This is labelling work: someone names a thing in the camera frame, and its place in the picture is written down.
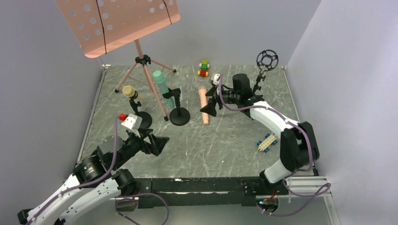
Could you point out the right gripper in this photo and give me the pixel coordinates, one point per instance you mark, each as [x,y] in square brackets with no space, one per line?
[216,98]

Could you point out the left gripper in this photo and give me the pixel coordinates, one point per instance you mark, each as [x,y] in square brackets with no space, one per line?
[148,141]

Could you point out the black mic stand with clip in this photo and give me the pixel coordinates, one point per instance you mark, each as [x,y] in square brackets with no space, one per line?
[179,116]

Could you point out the green toy microphone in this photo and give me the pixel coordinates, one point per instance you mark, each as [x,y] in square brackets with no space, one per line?
[160,80]

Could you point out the black shock-mount boom stand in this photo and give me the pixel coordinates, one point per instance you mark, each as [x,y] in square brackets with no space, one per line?
[266,61]

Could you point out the yellow toy microphone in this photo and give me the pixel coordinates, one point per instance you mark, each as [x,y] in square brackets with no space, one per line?
[130,92]

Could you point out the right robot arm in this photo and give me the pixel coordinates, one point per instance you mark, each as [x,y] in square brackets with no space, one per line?
[298,145]

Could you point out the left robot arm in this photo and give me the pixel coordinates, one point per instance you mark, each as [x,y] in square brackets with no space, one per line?
[96,179]

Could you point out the pink music stand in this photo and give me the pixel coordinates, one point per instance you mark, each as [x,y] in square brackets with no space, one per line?
[105,25]

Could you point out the green red brick car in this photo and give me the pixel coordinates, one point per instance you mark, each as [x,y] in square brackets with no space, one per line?
[203,69]

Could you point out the beige blue brick car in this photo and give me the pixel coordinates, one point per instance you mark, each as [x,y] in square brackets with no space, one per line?
[269,139]

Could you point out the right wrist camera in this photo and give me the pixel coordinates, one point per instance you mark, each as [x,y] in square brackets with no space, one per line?
[214,79]

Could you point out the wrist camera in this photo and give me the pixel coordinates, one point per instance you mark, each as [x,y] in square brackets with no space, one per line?
[214,79]
[132,122]

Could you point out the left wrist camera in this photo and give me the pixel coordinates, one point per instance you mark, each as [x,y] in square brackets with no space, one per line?
[132,122]

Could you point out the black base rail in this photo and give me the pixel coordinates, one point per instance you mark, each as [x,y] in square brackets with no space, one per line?
[245,191]

